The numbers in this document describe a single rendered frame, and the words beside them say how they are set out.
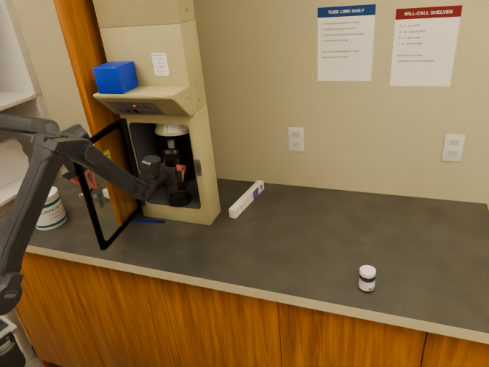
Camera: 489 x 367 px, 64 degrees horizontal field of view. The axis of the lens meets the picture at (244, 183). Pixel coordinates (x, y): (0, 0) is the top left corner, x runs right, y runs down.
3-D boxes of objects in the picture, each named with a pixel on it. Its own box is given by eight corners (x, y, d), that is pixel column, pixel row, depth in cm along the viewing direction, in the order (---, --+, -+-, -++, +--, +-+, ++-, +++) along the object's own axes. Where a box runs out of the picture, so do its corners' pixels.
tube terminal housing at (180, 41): (172, 188, 193) (138, 19, 157) (233, 195, 182) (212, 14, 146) (143, 215, 172) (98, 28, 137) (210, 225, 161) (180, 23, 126)
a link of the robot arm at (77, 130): (36, 128, 136) (42, 126, 129) (65, 111, 142) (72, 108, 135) (57, 157, 141) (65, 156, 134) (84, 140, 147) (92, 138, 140)
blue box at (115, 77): (116, 86, 144) (110, 61, 140) (139, 86, 141) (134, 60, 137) (98, 94, 136) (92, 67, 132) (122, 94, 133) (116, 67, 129)
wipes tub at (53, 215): (51, 212, 182) (41, 184, 175) (73, 216, 177) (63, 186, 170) (28, 229, 171) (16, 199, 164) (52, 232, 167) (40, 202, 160)
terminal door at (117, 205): (142, 208, 168) (120, 118, 150) (102, 253, 142) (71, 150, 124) (140, 208, 168) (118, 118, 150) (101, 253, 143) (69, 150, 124)
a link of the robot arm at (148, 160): (124, 192, 138) (145, 200, 135) (124, 162, 133) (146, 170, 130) (145, 180, 148) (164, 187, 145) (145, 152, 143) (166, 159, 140)
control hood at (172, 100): (118, 111, 151) (112, 85, 146) (194, 114, 139) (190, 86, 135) (99, 121, 141) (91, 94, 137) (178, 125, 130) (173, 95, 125)
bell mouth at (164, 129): (169, 120, 167) (166, 107, 165) (206, 121, 161) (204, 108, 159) (145, 135, 153) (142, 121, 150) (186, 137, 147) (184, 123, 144)
